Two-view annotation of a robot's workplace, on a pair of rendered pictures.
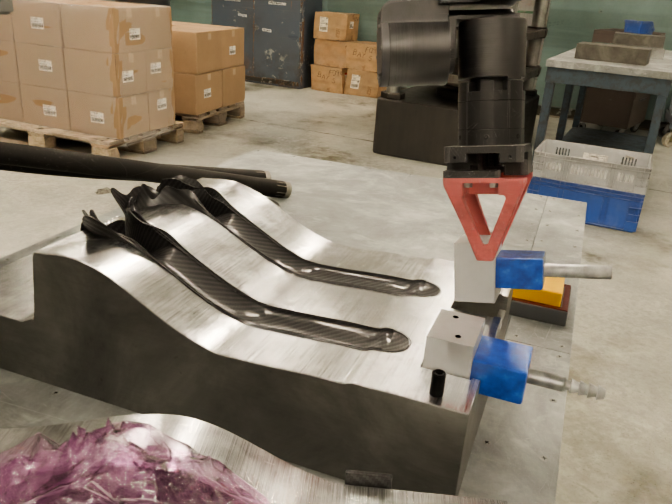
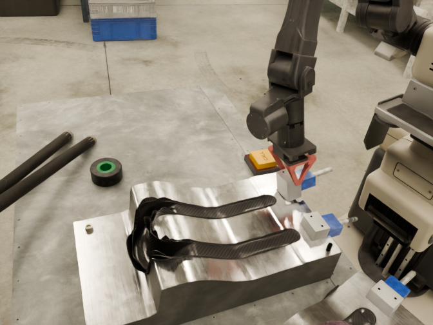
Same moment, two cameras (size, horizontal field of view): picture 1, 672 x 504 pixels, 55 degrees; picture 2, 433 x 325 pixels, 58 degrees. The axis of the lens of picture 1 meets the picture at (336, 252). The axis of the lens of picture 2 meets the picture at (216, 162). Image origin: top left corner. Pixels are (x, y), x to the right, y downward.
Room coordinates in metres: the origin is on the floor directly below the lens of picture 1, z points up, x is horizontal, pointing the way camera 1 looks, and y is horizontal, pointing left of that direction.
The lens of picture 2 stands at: (0.19, 0.45, 1.50)
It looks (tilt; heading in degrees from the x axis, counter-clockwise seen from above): 39 degrees down; 316
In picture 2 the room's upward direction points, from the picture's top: 6 degrees clockwise
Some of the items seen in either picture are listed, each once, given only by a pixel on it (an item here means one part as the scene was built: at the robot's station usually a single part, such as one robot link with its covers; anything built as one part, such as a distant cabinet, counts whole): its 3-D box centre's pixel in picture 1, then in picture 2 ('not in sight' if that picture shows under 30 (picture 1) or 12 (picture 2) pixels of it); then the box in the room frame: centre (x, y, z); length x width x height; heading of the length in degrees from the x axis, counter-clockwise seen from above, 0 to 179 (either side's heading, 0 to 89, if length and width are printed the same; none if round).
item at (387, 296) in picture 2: not in sight; (395, 289); (0.26, -0.14, 0.86); 0.13 x 0.05 x 0.05; 87
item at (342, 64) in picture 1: (351, 54); not in sight; (7.44, -0.03, 0.42); 0.86 x 0.33 x 0.83; 65
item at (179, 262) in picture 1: (248, 251); (214, 224); (0.56, 0.08, 0.92); 0.35 x 0.16 x 0.09; 70
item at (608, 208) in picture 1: (585, 195); (122, 22); (3.59, -1.40, 0.11); 0.61 x 0.41 x 0.22; 65
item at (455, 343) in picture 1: (513, 371); (332, 224); (0.42, -0.14, 0.89); 0.13 x 0.05 x 0.05; 70
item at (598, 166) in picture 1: (591, 165); (121, 3); (3.59, -1.40, 0.28); 0.61 x 0.41 x 0.15; 65
